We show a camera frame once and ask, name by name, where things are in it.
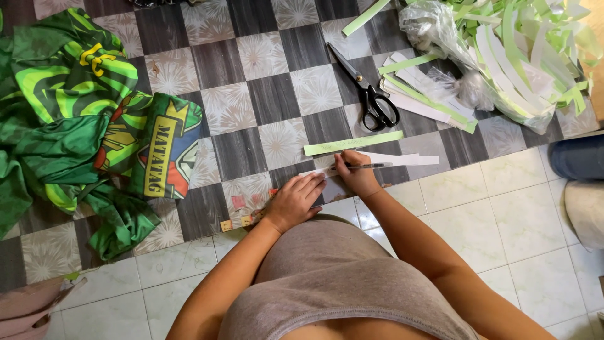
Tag person's right hand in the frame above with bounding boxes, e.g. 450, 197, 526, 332
333, 150, 384, 200

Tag person's left hand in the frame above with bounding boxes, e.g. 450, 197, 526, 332
263, 172, 327, 235

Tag clear ballpoint pen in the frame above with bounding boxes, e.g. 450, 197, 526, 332
329, 162, 394, 171

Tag white paper strip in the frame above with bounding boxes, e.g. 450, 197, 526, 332
298, 151, 440, 179

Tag light green paper strip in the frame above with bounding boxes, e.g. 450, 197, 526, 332
303, 130, 405, 157

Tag black scissors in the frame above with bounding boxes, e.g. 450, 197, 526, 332
327, 42, 401, 132

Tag person's grey shirt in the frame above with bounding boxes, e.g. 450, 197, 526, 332
216, 214, 483, 340

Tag stack of cut paper strips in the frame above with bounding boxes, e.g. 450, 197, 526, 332
378, 51, 478, 135

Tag checkered vinyl floor mat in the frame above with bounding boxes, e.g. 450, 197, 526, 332
0, 0, 601, 293

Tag short green paper strip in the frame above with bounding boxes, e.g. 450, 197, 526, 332
377, 53, 440, 76

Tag long green paper strip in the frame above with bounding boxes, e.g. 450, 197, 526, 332
341, 0, 393, 37

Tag plastic bag of paper strips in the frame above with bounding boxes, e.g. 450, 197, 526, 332
398, 0, 604, 136

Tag blue denim cloth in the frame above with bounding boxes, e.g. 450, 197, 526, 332
548, 134, 604, 181

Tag white cloth bundle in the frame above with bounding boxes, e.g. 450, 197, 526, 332
563, 179, 604, 252

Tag green printed jersey cloth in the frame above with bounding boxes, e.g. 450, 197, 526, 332
0, 7, 204, 261

